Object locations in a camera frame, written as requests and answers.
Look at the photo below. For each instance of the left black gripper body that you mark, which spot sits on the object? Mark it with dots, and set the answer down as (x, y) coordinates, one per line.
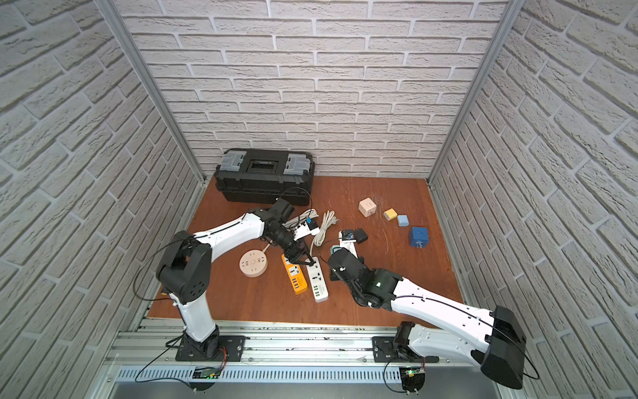
(295, 247)

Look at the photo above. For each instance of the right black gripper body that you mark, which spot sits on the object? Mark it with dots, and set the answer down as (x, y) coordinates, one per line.
(360, 262)

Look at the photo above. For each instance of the orange power strip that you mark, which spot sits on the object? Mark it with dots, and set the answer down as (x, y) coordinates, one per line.
(297, 279)

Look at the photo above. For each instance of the white power strip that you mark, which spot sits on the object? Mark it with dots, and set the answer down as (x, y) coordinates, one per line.
(317, 281)

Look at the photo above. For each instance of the black plug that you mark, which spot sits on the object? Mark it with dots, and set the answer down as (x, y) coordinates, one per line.
(360, 236)

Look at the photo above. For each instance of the round pink power socket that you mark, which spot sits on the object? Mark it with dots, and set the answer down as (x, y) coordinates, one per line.
(253, 263)

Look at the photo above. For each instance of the yellow charger plug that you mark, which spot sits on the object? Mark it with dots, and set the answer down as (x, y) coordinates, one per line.
(390, 214)

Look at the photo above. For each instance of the light blue charger plug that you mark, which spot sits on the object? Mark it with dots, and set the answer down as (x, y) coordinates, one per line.
(402, 220)

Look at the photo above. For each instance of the dark blue adapter plug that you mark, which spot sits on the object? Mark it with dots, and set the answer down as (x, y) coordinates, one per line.
(419, 237)

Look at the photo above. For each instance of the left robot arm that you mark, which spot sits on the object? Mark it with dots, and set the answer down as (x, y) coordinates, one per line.
(184, 269)

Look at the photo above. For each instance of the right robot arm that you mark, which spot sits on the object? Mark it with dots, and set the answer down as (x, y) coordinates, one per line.
(492, 339)

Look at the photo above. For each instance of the black plastic toolbox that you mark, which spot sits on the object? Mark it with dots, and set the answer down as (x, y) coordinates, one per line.
(262, 176)

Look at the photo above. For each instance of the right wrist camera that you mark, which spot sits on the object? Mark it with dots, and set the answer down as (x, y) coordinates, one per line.
(348, 241)

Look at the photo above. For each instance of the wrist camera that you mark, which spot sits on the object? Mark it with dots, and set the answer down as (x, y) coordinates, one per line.
(307, 227)
(348, 241)

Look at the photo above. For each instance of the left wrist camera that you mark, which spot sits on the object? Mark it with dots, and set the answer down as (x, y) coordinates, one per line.
(307, 227)

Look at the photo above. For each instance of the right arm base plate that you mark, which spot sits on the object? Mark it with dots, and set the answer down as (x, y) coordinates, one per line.
(398, 349)

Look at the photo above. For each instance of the aluminium rail frame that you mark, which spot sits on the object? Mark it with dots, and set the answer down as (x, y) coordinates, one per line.
(258, 352)

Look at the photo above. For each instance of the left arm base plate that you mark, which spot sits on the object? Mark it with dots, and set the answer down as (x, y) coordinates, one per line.
(214, 349)

